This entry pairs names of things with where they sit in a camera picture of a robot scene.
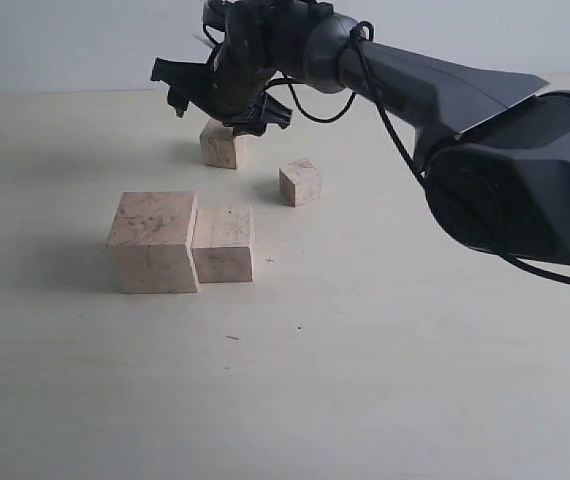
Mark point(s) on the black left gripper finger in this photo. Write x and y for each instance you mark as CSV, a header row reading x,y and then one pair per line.
x,y
259,114

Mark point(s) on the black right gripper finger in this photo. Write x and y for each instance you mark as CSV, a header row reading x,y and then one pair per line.
x,y
188,83

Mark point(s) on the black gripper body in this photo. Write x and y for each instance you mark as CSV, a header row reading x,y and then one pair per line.
x,y
260,39

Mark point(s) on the second largest wooden cube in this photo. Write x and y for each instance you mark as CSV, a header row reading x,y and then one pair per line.
x,y
223,243

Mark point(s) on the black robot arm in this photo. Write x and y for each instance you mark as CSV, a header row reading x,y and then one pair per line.
x,y
493,147

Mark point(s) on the smallest wooden cube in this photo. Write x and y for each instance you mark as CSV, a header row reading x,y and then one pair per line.
x,y
300,182

